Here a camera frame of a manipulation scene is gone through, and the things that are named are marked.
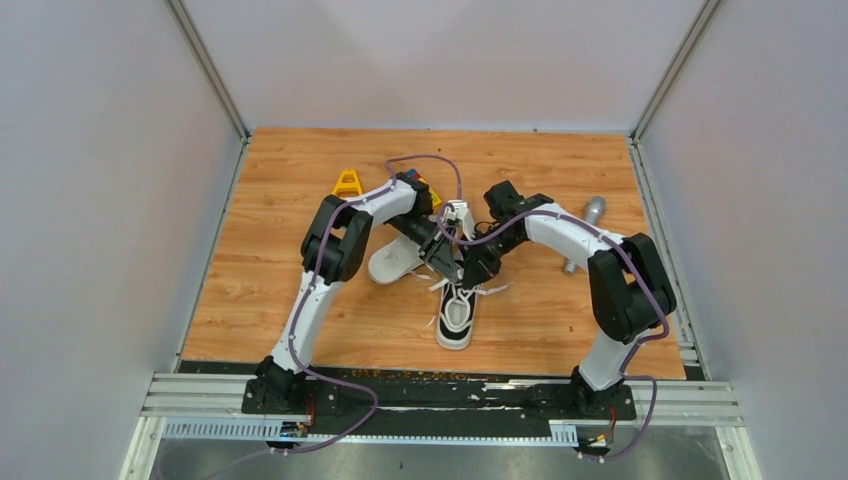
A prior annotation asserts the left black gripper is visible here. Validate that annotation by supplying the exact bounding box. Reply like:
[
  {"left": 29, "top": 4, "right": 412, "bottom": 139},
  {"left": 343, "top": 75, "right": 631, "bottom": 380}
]
[{"left": 387, "top": 213, "right": 458, "bottom": 284}]

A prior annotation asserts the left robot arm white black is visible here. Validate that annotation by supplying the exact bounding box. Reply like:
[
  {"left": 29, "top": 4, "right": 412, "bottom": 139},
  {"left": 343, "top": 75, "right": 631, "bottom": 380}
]
[{"left": 247, "top": 173, "right": 461, "bottom": 413}]

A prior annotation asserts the colourful toy block stack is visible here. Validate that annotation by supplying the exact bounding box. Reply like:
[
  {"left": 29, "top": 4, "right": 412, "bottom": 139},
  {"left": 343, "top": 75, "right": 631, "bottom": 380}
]
[{"left": 405, "top": 169, "right": 443, "bottom": 214}]

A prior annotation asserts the white shoelace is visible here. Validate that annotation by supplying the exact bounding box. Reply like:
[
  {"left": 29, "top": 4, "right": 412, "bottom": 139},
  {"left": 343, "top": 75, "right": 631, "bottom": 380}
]
[{"left": 409, "top": 264, "right": 513, "bottom": 329}]

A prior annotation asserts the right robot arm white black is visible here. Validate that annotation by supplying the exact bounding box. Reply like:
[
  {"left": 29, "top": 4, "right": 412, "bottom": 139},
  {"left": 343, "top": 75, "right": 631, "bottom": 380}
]
[{"left": 460, "top": 181, "right": 677, "bottom": 418}]

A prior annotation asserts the white slotted cable duct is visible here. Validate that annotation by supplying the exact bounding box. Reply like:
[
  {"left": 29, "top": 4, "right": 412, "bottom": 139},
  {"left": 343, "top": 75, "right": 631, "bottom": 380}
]
[{"left": 162, "top": 417, "right": 579, "bottom": 446}]

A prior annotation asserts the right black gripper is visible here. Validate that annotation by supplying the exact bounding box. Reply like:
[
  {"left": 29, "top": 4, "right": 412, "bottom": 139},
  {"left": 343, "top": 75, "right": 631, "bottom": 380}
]
[{"left": 457, "top": 225, "right": 524, "bottom": 291}]

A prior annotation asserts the grey metal cylinder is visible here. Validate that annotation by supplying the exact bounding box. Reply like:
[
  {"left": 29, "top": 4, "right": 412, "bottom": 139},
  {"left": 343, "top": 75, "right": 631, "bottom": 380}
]
[{"left": 562, "top": 195, "right": 608, "bottom": 277}]

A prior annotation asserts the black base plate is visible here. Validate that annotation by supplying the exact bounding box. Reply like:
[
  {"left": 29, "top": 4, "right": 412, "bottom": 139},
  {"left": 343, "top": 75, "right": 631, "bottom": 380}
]
[{"left": 182, "top": 362, "right": 637, "bottom": 439}]

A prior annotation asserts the yellow triangle toy block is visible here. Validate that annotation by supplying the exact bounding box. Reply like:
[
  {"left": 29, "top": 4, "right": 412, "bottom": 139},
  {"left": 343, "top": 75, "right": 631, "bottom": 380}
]
[{"left": 332, "top": 169, "right": 364, "bottom": 198}]

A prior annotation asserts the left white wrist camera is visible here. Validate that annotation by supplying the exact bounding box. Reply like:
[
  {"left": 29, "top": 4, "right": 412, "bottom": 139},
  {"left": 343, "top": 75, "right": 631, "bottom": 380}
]
[{"left": 442, "top": 200, "right": 476, "bottom": 241}]

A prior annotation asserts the aluminium frame rail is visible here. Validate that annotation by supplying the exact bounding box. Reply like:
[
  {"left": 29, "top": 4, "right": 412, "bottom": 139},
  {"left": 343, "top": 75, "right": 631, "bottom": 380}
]
[{"left": 140, "top": 372, "right": 266, "bottom": 419}]

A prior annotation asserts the white shoe upside down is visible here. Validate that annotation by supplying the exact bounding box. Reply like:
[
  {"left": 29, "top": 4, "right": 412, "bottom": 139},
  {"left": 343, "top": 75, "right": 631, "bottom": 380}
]
[{"left": 367, "top": 234, "right": 424, "bottom": 285}]

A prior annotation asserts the black white sneaker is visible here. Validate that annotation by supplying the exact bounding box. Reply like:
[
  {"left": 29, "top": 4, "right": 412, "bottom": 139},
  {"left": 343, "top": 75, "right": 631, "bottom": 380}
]
[{"left": 432, "top": 278, "right": 481, "bottom": 350}]

